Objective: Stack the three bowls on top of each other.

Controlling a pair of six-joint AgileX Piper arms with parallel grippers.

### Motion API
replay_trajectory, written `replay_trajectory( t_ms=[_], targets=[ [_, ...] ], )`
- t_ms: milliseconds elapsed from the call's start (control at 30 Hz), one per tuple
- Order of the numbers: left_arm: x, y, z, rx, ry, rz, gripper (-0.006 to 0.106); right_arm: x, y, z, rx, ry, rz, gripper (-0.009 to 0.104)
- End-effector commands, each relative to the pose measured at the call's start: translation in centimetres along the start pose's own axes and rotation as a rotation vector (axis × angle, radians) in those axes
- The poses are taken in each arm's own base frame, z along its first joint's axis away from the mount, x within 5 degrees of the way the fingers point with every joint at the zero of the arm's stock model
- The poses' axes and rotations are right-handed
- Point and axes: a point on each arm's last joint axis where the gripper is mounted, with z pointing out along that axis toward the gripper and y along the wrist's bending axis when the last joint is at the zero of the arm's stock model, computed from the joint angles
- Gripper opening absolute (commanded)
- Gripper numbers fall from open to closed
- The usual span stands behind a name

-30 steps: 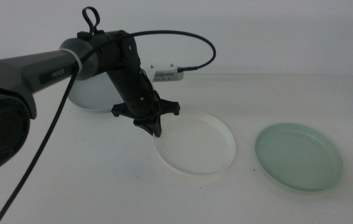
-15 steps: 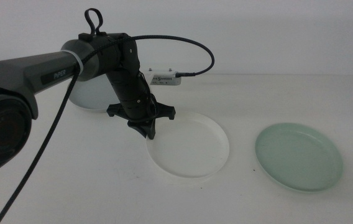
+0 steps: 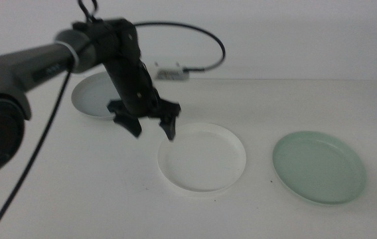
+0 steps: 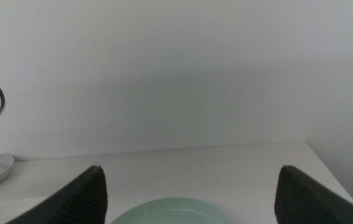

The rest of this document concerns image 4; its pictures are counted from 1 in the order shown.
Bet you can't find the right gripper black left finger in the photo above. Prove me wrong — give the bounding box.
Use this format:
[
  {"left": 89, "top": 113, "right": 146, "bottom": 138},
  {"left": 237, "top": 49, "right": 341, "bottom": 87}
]
[{"left": 5, "top": 165, "right": 108, "bottom": 224}]

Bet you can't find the green shallow bowl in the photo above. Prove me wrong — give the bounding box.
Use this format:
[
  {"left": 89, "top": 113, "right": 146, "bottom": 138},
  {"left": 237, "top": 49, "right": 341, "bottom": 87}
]
[{"left": 110, "top": 197, "right": 235, "bottom": 224}]

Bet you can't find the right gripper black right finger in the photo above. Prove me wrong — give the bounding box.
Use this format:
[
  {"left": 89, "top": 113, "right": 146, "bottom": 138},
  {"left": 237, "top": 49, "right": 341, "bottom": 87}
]
[{"left": 274, "top": 165, "right": 353, "bottom": 224}]

